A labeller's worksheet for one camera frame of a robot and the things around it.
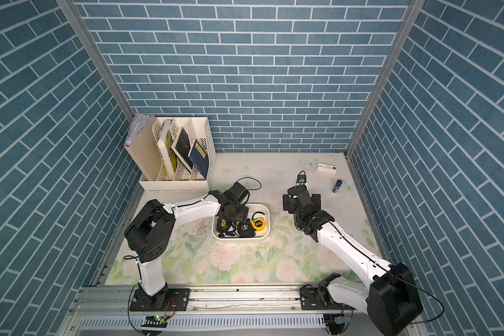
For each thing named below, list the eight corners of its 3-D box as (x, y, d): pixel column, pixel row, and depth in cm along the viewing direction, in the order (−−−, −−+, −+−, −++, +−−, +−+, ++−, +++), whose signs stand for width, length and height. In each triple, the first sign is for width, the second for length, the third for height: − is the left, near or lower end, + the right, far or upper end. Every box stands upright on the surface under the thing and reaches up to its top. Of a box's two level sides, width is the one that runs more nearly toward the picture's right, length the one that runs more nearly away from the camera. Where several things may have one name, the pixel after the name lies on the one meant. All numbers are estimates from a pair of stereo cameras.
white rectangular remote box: (316, 170, 116) (317, 167, 114) (316, 165, 118) (317, 162, 116) (335, 174, 114) (337, 171, 112) (335, 168, 117) (337, 165, 115)
